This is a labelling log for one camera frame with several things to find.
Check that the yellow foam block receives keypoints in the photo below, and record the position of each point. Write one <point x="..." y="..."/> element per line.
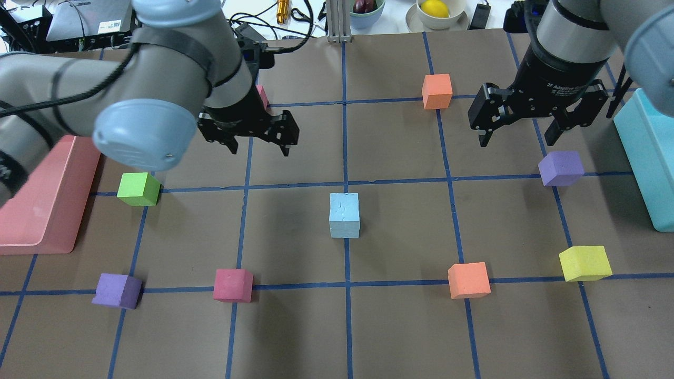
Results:
<point x="585" y="263"/>

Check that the black power adapter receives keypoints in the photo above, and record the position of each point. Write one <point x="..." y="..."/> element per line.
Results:
<point x="480" y="16"/>

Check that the pink foam block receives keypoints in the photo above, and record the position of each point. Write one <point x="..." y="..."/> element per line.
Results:
<point x="263" y="96"/>
<point x="233" y="285"/>

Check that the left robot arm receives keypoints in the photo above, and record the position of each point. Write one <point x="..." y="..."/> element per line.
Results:
<point x="184" y="70"/>

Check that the turquoise plastic tray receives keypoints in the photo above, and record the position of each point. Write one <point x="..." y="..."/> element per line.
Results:
<point x="647" y="137"/>

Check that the green foam block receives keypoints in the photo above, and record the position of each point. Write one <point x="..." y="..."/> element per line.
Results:
<point x="139" y="189"/>

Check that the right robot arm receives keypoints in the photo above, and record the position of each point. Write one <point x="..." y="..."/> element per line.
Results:
<point x="568" y="47"/>

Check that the green bowl with eggplant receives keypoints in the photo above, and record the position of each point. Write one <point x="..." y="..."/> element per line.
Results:
<point x="364" y="14"/>

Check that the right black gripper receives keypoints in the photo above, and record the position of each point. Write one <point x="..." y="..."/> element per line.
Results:
<point x="559" y="72"/>

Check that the orange foam block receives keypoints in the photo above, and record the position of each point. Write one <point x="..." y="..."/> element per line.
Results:
<point x="468" y="280"/>
<point x="437" y="91"/>

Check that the purple foam block near tray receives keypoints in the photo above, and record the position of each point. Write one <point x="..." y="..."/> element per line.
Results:
<point x="561" y="168"/>

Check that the light blue block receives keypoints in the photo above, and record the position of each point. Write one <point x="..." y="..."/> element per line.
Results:
<point x="344" y="208"/>
<point x="345" y="229"/>

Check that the purple foam block far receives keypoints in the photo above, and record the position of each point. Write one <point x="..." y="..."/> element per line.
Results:
<point x="117" y="291"/>

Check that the beige bowl with lemon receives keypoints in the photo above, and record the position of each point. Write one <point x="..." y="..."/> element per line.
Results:
<point x="427" y="16"/>

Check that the pink plastic tray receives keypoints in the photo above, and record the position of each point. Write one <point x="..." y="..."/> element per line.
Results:
<point x="46" y="214"/>

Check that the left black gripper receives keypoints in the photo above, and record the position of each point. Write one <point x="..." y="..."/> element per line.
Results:
<point x="243" y="113"/>

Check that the aluminium frame post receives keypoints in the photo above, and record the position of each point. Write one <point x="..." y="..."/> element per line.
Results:
<point x="338" y="15"/>

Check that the yellow lemon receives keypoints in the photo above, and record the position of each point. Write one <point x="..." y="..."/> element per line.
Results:
<point x="435" y="8"/>

